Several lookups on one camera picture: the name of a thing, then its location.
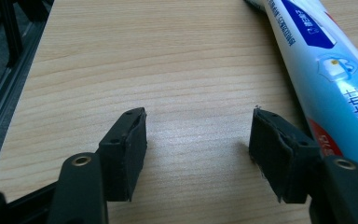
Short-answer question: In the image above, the black metal table frame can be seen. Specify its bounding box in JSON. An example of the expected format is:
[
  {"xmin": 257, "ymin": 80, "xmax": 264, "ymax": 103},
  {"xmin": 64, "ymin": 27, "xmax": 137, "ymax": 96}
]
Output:
[{"xmin": 0, "ymin": 0, "xmax": 55, "ymax": 167}]

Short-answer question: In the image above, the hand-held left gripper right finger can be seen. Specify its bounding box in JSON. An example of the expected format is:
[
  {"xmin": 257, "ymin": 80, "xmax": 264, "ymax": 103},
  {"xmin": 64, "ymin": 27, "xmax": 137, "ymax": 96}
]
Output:
[{"xmin": 248, "ymin": 106, "xmax": 358, "ymax": 224}]

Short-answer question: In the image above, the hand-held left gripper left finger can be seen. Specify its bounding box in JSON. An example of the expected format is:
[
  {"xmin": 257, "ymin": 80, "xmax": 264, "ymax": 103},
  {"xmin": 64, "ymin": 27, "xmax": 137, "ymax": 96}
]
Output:
[{"xmin": 47, "ymin": 106, "xmax": 148, "ymax": 224}]

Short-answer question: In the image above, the blue and white toothpaste tube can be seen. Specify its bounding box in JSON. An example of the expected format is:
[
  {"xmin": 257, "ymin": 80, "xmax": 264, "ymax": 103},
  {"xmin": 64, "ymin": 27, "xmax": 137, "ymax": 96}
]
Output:
[{"xmin": 243, "ymin": 0, "xmax": 358, "ymax": 181}]

